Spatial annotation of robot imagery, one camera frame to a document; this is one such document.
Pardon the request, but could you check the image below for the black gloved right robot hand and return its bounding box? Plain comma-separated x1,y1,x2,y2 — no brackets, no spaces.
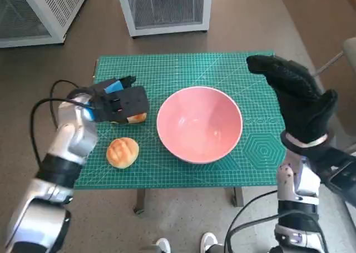
246,54,339,145

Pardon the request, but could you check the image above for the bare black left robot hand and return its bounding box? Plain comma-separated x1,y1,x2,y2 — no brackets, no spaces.
93,75,137,97

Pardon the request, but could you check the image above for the long striped toy bread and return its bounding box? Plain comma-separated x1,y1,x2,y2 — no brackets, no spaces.
127,112,147,125

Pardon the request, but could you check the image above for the round toy bread bun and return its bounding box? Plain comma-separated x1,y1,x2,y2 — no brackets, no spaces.
106,137,140,170

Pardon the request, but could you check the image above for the pink bowl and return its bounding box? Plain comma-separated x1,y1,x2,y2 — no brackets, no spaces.
156,86,243,165

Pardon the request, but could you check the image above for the grey metal rod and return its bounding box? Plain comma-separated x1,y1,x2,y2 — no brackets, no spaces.
313,51,344,77

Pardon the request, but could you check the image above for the green cutting mat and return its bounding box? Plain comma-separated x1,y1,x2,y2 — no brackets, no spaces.
73,51,287,190

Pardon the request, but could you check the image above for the wide white mesh cabinet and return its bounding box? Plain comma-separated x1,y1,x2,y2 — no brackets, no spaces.
0,0,89,48

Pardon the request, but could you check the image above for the narrow white mesh cabinet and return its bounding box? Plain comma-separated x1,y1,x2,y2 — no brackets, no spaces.
115,0,210,38

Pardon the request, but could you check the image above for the dark metal table leg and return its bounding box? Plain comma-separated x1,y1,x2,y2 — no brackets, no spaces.
133,188,147,215
230,186,245,208

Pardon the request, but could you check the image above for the white right foot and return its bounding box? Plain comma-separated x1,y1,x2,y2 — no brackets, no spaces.
200,232,219,253

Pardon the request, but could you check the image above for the white foot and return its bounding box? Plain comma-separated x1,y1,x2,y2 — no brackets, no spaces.
155,237,172,253
200,232,219,253

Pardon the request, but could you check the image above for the white left foot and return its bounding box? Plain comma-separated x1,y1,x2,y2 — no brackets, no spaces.
155,237,172,253

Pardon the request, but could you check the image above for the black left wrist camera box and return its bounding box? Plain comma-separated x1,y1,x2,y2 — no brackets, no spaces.
93,85,149,125

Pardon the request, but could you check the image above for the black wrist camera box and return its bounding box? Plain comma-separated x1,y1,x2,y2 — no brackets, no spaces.
314,147,356,202
93,85,149,125

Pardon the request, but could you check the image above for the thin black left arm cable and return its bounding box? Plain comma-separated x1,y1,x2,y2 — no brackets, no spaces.
51,80,82,126

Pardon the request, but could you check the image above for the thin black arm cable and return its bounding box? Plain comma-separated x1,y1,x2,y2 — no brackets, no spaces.
51,80,82,126
224,191,279,253

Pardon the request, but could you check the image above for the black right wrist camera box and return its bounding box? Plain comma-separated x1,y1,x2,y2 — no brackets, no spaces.
314,147,356,202

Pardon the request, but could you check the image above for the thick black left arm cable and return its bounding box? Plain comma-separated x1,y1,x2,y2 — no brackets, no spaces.
31,98,95,165

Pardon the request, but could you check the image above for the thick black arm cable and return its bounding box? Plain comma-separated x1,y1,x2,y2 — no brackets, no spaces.
31,98,95,165
228,211,330,253

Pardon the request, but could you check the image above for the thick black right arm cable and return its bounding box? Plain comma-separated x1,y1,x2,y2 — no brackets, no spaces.
228,211,330,253

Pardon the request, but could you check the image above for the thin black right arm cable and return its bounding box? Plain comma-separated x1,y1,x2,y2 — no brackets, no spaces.
224,191,279,253

